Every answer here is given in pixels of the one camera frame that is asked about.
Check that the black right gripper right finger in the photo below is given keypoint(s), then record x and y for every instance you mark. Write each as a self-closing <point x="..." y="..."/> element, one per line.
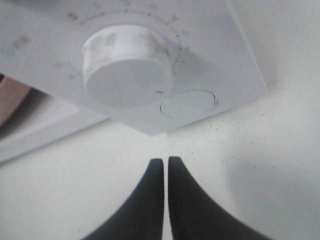
<point x="194" y="215"/>

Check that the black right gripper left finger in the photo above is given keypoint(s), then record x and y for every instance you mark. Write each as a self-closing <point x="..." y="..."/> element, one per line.
<point x="141" y="216"/>

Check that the round white door button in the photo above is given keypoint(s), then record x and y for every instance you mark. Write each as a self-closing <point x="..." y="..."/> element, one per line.
<point x="188" y="104"/>

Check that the white timer knob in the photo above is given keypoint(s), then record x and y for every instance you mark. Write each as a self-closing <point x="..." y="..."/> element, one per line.
<point x="126" y="66"/>

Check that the white microwave oven body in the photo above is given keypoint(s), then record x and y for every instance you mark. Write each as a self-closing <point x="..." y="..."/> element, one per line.
<point x="41" y="47"/>

